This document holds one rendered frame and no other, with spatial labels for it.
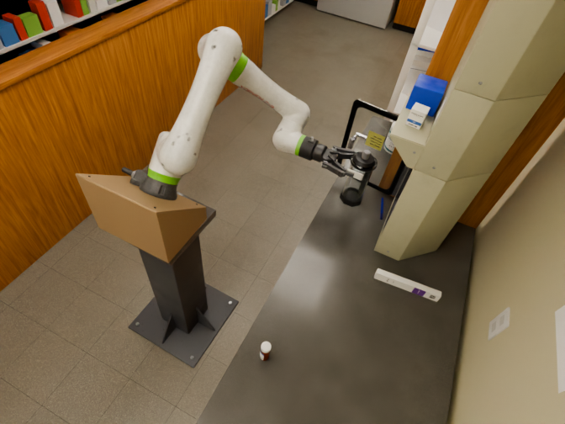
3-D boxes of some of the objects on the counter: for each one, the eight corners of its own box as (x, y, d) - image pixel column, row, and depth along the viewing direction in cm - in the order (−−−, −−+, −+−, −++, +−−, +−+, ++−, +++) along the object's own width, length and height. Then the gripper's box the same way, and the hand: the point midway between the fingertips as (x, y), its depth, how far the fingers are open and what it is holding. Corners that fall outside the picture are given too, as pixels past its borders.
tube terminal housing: (442, 223, 172) (546, 68, 115) (430, 275, 152) (550, 119, 94) (392, 203, 178) (467, 45, 120) (373, 251, 158) (453, 88, 100)
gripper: (306, 158, 145) (361, 179, 140) (326, 130, 158) (376, 149, 153) (303, 172, 151) (356, 193, 146) (323, 144, 164) (371, 162, 159)
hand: (360, 168), depth 150 cm, fingers closed on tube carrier, 9 cm apart
